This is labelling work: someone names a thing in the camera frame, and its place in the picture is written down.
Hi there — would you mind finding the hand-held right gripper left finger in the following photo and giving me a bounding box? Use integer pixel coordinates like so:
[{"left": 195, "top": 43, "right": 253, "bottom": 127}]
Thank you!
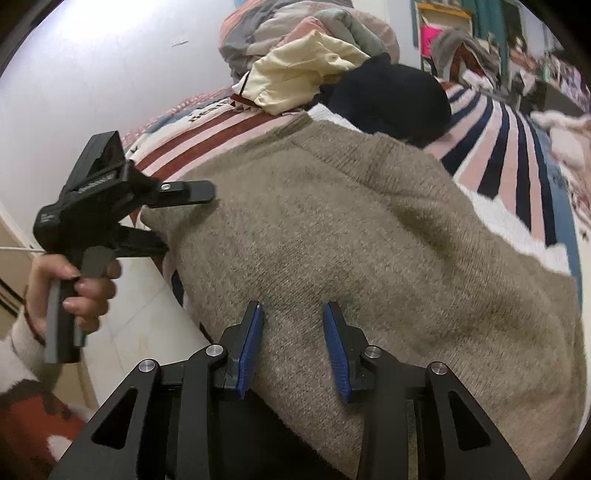
[{"left": 48, "top": 300, "right": 265, "bottom": 480}]

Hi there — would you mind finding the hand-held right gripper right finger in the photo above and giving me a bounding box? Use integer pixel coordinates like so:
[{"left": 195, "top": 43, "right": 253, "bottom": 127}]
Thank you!
[{"left": 322, "top": 302, "right": 532, "bottom": 480}]

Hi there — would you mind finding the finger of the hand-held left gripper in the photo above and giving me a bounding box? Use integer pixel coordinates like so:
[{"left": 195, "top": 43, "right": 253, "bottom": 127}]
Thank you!
[
  {"left": 152, "top": 180, "right": 217, "bottom": 206},
  {"left": 117, "top": 225, "right": 170, "bottom": 257}
]

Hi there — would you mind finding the brown knitted sweater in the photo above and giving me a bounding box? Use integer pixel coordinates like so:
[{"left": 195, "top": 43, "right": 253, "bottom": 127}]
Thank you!
[{"left": 139, "top": 104, "right": 588, "bottom": 480}]

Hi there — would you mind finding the person's left forearm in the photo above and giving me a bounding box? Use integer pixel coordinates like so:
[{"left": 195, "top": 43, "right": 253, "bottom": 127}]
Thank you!
[{"left": 0, "top": 295, "right": 61, "bottom": 398}]

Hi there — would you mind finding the chair with grey clothes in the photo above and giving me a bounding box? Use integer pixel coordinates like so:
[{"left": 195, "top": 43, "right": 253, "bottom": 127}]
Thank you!
[{"left": 431, "top": 27, "right": 505, "bottom": 89}]

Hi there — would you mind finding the person's left hand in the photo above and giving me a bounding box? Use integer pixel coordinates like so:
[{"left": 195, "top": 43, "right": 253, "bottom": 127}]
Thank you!
[{"left": 23, "top": 253, "right": 122, "bottom": 344}]

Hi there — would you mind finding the cream garment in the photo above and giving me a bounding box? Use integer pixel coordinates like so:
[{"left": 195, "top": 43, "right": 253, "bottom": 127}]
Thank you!
[{"left": 231, "top": 30, "right": 370, "bottom": 116}]

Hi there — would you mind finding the pink grey duvet pile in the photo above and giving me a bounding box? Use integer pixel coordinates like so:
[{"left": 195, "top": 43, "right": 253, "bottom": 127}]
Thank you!
[{"left": 218, "top": 0, "right": 402, "bottom": 80}]

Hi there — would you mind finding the person's red white fleece clothing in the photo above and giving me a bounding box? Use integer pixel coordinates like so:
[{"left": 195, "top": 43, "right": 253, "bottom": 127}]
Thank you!
[{"left": 0, "top": 378, "right": 100, "bottom": 480}]

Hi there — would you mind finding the black garment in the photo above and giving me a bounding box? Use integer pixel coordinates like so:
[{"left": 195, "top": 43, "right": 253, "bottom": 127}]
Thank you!
[{"left": 318, "top": 53, "right": 453, "bottom": 148}]

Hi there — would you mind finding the yellow shelf unit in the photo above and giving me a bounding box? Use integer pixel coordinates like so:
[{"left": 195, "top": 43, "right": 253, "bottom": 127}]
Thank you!
[{"left": 413, "top": 0, "right": 474, "bottom": 75}]

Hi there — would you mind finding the white fluffy blanket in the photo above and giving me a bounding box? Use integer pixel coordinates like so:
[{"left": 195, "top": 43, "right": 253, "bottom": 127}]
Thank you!
[{"left": 530, "top": 110, "right": 591, "bottom": 172}]

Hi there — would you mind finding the teal curtain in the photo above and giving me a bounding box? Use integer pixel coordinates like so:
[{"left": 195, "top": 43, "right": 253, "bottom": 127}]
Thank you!
[{"left": 462, "top": 0, "right": 509, "bottom": 42}]

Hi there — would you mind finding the cluttered desk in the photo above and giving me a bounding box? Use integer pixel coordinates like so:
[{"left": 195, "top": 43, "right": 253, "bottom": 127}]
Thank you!
[{"left": 508, "top": 44, "right": 589, "bottom": 117}]

